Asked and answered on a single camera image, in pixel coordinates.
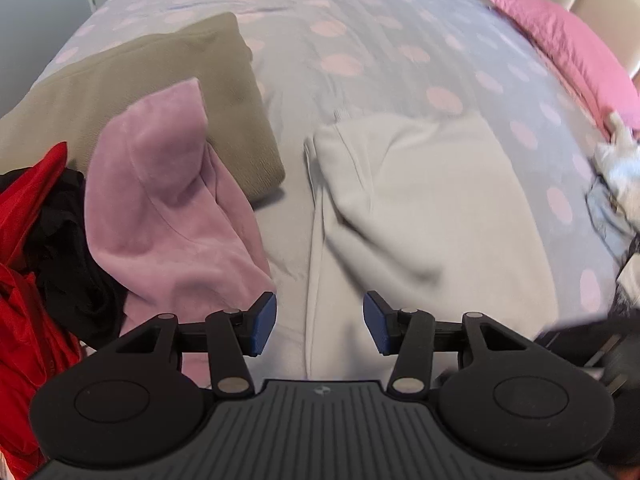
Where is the white sweatshirt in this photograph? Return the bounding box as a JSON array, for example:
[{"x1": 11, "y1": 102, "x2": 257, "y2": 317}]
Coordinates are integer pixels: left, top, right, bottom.
[{"x1": 305, "y1": 113, "x2": 559, "y2": 379}]

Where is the black garment on bed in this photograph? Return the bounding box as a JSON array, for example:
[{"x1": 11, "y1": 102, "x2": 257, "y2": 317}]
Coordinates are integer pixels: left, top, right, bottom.
[{"x1": 24, "y1": 168, "x2": 127, "y2": 350}]

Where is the red garment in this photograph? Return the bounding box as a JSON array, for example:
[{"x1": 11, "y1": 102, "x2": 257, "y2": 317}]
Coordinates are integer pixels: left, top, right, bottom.
[{"x1": 1, "y1": 142, "x2": 82, "y2": 479}]

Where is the khaki folded garment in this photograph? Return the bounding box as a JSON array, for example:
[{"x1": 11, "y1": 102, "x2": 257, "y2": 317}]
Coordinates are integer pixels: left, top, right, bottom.
[{"x1": 0, "y1": 12, "x2": 286, "y2": 205}]

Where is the light grey garment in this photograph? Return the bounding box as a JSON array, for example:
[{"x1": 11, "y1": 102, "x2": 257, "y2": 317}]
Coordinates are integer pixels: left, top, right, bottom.
[{"x1": 586, "y1": 177, "x2": 639, "y2": 266}]

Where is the grey fleece blanket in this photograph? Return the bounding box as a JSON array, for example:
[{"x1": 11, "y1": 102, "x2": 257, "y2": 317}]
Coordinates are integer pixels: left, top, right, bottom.
[{"x1": 593, "y1": 112, "x2": 640, "y2": 219}]

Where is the pink pillow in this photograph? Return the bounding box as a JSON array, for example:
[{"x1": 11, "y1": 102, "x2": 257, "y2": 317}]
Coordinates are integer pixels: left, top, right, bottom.
[{"x1": 489, "y1": 0, "x2": 639, "y2": 134}]

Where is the pink sweatshirt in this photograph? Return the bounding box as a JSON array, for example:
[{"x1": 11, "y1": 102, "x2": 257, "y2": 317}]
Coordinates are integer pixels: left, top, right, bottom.
[{"x1": 83, "y1": 77, "x2": 278, "y2": 388}]

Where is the polka dot bed cover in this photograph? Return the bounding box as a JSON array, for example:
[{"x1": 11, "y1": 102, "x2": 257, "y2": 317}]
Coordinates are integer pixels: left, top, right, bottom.
[{"x1": 47, "y1": 0, "x2": 617, "y2": 380}]

